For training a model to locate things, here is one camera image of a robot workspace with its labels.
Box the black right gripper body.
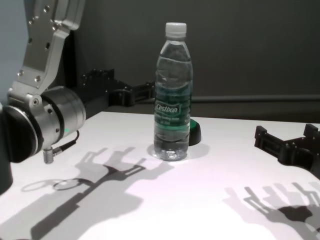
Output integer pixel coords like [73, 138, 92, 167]
[277, 136, 320, 180]

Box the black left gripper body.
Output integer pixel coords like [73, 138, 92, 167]
[83, 79, 131, 111]

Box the clear plastic water bottle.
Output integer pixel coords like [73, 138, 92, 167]
[152, 21, 195, 162]

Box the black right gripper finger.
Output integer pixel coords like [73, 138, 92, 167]
[254, 125, 286, 161]
[303, 123, 320, 143]

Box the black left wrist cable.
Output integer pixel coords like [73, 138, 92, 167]
[42, 129, 81, 165]

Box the thin grey horizontal rail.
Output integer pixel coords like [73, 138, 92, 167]
[191, 94, 320, 104]

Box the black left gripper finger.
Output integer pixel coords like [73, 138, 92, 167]
[79, 68, 116, 89]
[128, 81, 157, 106]

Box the green button black base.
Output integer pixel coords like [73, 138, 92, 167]
[187, 119, 202, 147]

